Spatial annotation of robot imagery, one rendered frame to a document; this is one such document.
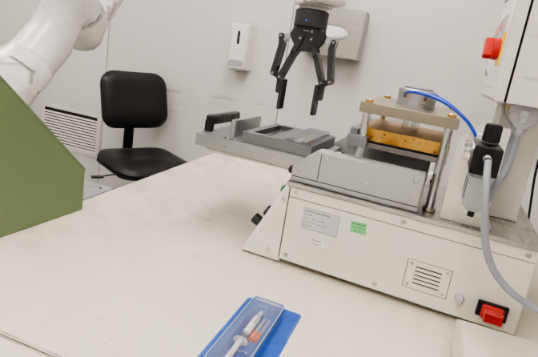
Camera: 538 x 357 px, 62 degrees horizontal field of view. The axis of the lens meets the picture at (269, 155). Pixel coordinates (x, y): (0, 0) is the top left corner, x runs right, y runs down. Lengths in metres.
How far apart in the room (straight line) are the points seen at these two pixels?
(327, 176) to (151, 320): 0.41
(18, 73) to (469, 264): 0.97
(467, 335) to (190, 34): 2.35
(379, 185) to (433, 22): 1.69
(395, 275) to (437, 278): 0.07
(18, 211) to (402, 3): 2.02
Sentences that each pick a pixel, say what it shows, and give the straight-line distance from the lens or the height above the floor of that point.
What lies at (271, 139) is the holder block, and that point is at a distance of 0.97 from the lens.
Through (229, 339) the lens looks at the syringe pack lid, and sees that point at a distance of 0.68.
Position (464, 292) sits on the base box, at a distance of 0.90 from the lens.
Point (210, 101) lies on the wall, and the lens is 2.74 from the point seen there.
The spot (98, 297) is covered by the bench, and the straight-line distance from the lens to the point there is 0.80.
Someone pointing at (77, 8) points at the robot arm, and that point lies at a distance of 1.16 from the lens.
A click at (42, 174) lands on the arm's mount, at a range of 1.03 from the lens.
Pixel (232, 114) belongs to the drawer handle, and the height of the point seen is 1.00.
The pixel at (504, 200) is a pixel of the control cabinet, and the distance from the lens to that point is 0.98.
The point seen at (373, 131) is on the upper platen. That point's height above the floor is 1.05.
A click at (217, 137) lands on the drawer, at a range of 1.02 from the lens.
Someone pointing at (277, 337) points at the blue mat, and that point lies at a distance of 0.74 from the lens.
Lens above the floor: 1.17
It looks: 13 degrees down
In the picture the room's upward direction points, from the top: 9 degrees clockwise
